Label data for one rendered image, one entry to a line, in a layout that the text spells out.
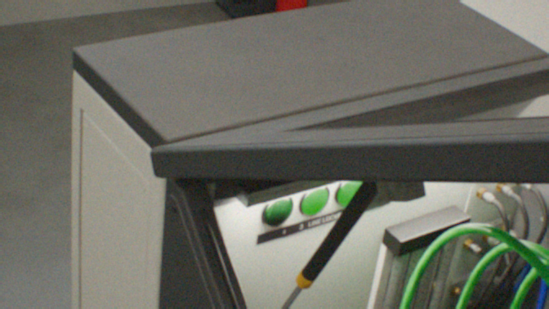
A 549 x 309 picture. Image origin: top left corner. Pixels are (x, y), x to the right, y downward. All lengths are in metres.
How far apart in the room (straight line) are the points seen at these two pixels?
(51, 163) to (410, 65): 2.66
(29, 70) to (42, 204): 1.09
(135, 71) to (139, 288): 0.30
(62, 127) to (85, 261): 2.69
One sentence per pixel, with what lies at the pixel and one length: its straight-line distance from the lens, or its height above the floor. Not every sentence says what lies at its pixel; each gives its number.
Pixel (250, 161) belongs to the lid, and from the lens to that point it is 1.03.
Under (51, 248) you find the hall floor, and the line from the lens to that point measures 3.55.
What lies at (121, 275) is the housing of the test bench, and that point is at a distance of 1.46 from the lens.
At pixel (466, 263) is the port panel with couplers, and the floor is 1.15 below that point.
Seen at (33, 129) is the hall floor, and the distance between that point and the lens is 4.23.
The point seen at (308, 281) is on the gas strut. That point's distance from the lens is 1.08.
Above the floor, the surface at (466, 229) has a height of 1.39.
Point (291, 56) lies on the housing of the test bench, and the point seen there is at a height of 1.50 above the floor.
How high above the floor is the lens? 2.12
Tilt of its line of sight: 31 degrees down
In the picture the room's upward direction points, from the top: 7 degrees clockwise
